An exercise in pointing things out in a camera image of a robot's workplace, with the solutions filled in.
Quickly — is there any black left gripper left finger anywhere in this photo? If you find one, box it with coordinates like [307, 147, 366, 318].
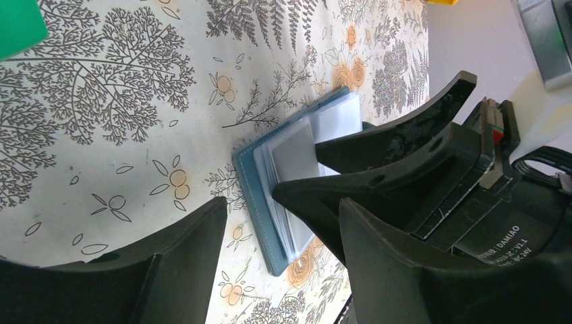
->
[1, 197, 227, 323]

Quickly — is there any green plastic bin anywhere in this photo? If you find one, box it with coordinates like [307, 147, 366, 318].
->
[1, 0, 49, 61]

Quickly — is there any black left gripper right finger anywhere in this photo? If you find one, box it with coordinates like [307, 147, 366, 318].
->
[339, 198, 571, 323]

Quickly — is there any yellow cloth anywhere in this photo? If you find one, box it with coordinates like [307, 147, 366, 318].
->
[424, 0, 458, 5]

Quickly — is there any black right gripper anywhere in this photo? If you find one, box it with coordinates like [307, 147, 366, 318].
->
[273, 71, 571, 267]

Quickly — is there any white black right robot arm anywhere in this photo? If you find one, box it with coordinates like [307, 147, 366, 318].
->
[273, 71, 571, 266]

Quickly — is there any floral table mat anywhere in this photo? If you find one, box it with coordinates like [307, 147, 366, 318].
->
[1, 1, 429, 323]

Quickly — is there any silver grey credit card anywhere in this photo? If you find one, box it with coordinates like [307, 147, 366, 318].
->
[270, 121, 320, 183]

